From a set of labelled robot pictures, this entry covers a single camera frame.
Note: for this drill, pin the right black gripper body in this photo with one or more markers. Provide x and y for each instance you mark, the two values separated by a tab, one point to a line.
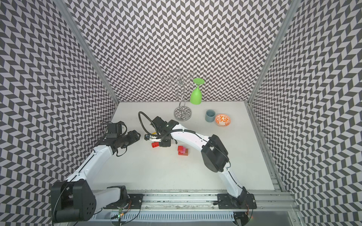
165	142

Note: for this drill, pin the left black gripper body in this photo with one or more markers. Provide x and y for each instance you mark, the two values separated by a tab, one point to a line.
122	138

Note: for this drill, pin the red long lego brick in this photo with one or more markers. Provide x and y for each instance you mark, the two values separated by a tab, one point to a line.
184	154
155	144

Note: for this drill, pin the red long lego brick front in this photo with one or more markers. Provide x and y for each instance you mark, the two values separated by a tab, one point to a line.
184	154

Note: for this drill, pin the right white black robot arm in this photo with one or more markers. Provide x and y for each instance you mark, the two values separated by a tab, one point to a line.
214	153

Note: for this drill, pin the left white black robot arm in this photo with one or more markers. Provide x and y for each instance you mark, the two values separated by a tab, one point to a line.
73	200

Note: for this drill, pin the green plastic wine glass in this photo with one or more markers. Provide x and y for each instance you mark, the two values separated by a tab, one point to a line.
196	95

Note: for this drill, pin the grey blue cup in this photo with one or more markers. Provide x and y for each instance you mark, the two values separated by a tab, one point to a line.
210	115

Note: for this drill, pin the chrome mug tree stand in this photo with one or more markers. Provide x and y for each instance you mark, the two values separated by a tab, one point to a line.
178	82

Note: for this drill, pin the orange patterned small bowl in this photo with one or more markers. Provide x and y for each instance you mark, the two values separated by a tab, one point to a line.
223	120

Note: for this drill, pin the white vent grille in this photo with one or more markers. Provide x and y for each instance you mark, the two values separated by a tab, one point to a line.
157	216

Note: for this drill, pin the aluminium front rail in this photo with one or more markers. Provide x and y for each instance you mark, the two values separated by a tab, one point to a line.
203	200

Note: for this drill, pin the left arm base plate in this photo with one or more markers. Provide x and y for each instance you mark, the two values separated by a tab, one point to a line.
129	202

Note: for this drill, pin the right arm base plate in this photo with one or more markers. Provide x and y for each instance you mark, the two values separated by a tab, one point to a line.
226	201

